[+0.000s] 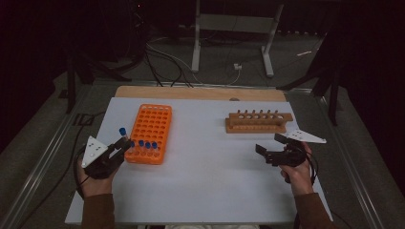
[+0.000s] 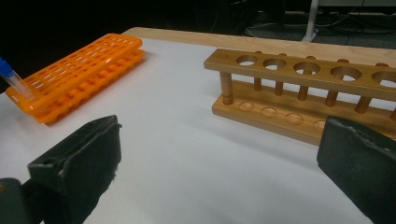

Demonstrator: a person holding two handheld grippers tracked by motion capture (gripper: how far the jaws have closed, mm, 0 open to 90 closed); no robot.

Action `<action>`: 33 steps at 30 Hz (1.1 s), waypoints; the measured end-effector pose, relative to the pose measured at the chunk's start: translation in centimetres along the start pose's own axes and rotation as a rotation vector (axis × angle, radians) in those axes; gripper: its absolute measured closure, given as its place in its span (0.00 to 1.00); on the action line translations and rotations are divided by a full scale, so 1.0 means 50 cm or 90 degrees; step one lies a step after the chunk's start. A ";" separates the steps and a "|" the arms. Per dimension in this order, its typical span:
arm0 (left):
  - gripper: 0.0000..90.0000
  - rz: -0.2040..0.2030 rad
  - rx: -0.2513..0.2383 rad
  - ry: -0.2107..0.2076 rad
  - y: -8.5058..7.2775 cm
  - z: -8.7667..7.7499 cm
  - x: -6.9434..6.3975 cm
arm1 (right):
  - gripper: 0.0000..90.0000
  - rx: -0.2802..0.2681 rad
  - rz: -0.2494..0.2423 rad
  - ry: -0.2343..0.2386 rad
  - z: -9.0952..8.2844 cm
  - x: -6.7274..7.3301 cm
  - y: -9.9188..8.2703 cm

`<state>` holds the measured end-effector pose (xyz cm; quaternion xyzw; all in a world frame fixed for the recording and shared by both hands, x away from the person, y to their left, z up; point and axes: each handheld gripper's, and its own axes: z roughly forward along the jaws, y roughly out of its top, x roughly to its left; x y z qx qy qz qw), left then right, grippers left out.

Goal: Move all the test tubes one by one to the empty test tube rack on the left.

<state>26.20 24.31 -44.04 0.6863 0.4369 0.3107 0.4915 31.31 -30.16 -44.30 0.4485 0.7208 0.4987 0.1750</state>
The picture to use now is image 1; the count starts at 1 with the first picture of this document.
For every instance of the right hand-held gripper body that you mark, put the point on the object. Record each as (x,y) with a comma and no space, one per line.
(302,136)

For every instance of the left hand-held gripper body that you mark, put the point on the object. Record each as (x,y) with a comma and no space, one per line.
(94,151)

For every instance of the wooden test tube rack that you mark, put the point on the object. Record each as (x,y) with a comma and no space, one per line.
(254,122)

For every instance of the orange plastic tube rack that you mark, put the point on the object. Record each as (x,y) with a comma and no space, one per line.
(153,127)

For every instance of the person's left hand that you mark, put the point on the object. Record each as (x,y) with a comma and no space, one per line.
(95,187)

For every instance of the person's right hand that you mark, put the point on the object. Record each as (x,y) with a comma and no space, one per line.
(299,179)

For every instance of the black stand legs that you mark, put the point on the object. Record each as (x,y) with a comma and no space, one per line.
(333,101)
(70,82)

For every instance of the white table sheet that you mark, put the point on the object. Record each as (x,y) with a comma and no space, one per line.
(207,178)

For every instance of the white strip on floor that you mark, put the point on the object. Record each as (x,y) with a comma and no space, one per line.
(305,53)

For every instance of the white plug adapter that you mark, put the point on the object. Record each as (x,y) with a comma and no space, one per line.
(237,66)

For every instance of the grey metal stand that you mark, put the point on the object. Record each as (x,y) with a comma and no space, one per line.
(235,24)

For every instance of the metal floor rail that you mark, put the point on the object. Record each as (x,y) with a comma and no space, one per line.
(41,165)
(350,165)

